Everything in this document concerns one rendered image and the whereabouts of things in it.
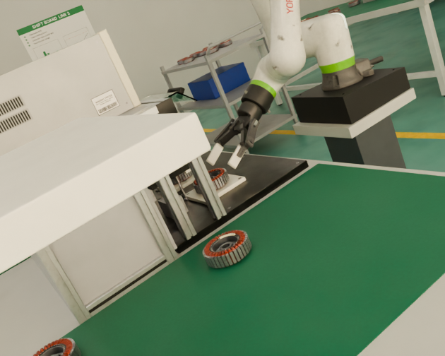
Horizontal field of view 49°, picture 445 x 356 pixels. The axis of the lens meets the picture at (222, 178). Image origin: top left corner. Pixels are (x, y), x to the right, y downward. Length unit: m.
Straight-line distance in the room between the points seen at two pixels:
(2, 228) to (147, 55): 6.88
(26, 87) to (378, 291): 0.89
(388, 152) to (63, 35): 5.52
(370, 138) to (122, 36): 5.60
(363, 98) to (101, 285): 1.04
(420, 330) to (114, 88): 0.90
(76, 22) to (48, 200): 6.63
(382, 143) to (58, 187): 1.61
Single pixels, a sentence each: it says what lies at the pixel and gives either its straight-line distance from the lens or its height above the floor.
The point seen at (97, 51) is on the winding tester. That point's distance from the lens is 1.31.
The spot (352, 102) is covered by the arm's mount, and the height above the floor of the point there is 0.82.
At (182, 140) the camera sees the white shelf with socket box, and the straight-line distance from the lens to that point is 0.40.
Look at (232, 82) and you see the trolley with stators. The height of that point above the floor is 0.60.
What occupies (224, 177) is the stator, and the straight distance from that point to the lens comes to 1.48.
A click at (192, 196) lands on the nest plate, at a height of 0.78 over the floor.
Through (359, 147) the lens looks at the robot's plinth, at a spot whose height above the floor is 0.63.
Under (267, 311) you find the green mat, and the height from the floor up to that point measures 0.75.
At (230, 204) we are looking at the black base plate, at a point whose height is 0.77.
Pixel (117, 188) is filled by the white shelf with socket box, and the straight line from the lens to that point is 0.38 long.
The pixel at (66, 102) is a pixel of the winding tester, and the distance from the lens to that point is 1.28.
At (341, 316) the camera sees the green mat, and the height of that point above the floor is 0.75.
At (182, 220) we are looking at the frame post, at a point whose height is 0.82.
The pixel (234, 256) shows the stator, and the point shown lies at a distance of 1.11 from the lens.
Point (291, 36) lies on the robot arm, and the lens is 1.50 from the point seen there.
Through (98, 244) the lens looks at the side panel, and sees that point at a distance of 1.20.
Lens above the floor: 1.28
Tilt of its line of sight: 18 degrees down
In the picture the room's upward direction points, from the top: 24 degrees counter-clockwise
